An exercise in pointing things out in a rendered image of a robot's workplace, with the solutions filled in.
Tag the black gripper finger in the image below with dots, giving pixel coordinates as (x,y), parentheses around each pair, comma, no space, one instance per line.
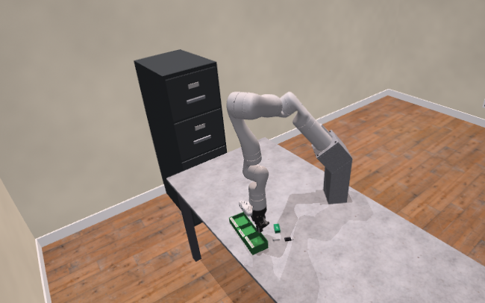
(262,224)
(255,221)

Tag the green rack of bins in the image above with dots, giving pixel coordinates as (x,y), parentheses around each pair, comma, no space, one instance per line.
(248,233)

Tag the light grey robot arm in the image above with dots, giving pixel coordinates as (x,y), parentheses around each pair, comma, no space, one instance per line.
(251,106)

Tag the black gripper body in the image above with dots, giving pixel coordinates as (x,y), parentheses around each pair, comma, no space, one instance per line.
(260,214)

